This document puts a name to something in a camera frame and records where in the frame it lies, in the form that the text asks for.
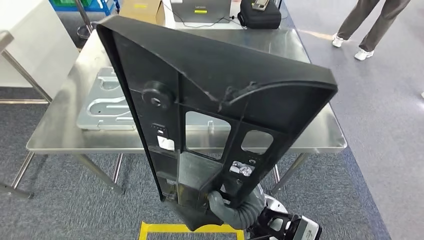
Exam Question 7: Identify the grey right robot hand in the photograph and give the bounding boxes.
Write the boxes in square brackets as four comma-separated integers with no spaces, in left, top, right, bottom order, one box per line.
[207,190,235,230]

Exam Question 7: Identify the black plastic plate bracket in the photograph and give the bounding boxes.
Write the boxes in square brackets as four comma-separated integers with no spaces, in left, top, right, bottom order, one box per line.
[96,14,339,232]

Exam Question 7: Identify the stainless steel workbench table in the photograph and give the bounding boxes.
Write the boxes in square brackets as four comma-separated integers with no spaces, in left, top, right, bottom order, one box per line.
[0,28,348,200]

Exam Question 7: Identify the yellow floor tape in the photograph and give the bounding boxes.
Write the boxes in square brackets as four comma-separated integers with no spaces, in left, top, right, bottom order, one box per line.
[138,221,245,240]

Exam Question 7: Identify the stamped grey metal panel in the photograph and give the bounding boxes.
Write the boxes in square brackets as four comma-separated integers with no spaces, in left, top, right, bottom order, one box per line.
[76,66,233,132]

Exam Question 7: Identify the black carry bag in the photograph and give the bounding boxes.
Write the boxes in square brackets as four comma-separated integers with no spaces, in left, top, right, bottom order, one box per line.
[237,0,282,30]

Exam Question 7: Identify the white desk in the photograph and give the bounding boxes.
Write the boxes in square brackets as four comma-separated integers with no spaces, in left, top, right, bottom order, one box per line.
[161,0,289,31]

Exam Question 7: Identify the grey laptop computer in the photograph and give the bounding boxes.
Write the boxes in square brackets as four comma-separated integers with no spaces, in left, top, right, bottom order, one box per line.
[170,0,232,23]

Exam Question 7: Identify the person's white shoe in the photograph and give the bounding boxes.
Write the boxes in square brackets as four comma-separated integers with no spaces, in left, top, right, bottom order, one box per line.
[331,32,347,48]
[354,47,375,62]

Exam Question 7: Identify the grey device on bag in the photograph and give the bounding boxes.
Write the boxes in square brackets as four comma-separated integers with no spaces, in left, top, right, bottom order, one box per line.
[251,0,270,11]

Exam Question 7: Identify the brown cardboard box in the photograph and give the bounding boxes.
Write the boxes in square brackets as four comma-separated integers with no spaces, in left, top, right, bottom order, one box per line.
[119,0,166,26]

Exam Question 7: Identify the blue metal cart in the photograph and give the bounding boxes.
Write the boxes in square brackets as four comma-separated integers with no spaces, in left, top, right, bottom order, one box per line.
[48,0,121,17]

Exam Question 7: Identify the person's leg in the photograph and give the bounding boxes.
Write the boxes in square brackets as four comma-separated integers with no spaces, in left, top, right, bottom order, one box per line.
[337,0,381,41]
[358,0,412,53]

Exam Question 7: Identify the stainless steel side table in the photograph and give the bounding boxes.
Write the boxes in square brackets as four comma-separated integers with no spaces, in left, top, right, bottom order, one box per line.
[0,30,53,106]

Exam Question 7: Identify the white cabinet panel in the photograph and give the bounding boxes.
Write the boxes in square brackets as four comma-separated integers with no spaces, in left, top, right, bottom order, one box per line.
[0,0,80,99]

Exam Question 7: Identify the green plastic crate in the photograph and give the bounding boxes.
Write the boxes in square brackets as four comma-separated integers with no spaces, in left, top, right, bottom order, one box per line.
[52,0,92,8]

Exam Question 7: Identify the black cable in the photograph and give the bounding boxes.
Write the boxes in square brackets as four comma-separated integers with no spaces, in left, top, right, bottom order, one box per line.
[163,2,244,29]

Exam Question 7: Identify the chrome stanchion post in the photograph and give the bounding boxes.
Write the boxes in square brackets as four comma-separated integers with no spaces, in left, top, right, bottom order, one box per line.
[74,0,99,41]

